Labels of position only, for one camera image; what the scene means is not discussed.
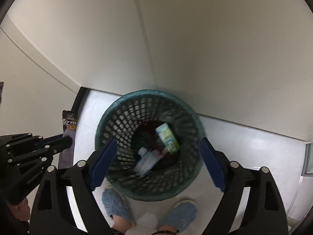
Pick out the green plastic trash basket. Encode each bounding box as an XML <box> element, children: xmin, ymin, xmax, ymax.
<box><xmin>95</xmin><ymin>90</ymin><xmax>205</xmax><ymax>202</ymax></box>

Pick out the red mesh net bag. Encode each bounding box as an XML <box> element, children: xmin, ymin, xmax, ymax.
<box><xmin>150</xmin><ymin>140</ymin><xmax>170</xmax><ymax>159</ymax></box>

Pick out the green white small carton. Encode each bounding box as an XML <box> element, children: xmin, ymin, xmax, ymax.
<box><xmin>156</xmin><ymin>123</ymin><xmax>181</xmax><ymax>154</ymax></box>

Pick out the left blue slipper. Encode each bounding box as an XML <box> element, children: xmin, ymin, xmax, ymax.
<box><xmin>102</xmin><ymin>186</ymin><xmax>135</xmax><ymax>230</ymax></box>

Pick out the purple sachet wrapper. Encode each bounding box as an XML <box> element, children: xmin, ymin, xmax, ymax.
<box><xmin>59</xmin><ymin>110</ymin><xmax>77</xmax><ymax>169</ymax></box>

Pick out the person's left hand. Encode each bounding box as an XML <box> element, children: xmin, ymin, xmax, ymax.
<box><xmin>7</xmin><ymin>198</ymin><xmax>31</xmax><ymax>221</ymax></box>

